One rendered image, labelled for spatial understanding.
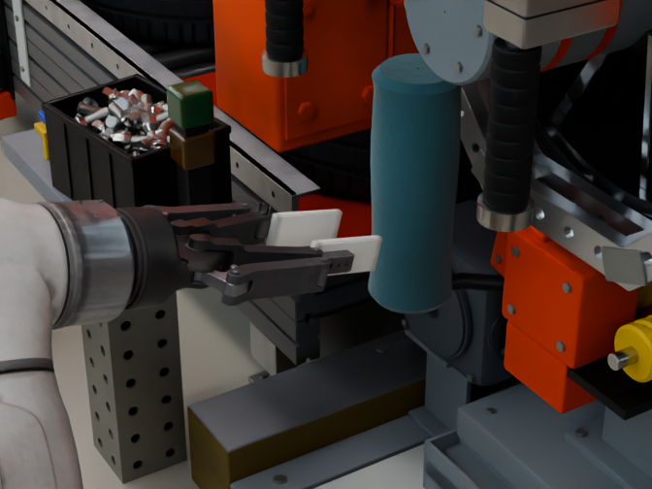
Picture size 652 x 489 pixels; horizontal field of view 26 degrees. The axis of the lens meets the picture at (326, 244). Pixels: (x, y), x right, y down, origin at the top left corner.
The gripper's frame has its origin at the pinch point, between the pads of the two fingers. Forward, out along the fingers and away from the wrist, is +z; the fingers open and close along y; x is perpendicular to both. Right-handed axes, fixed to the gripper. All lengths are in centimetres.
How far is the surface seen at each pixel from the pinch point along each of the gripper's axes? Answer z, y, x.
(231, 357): 54, 76, 58
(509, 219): 5.9, -13.2, -7.4
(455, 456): 51, 23, 44
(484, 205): 5.1, -11.0, -7.7
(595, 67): 40.0, 10.5, -11.9
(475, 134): 32.3, 16.9, -2.3
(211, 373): 50, 74, 59
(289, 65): 8.9, 20.5, -8.3
